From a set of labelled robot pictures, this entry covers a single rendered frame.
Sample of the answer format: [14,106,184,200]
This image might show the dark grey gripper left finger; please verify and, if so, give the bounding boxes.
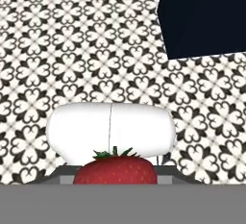
[36,165,83,186]

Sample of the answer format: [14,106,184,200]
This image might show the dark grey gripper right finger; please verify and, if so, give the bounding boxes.
[153,164,206,186]

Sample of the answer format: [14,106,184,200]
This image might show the white rounded object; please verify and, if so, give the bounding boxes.
[45,102,177,166]

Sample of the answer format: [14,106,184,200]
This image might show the red strawberry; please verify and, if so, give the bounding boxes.
[72,145,159,186]

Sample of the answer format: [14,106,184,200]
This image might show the dark navy cabinet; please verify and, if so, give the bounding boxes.
[157,0,246,61]

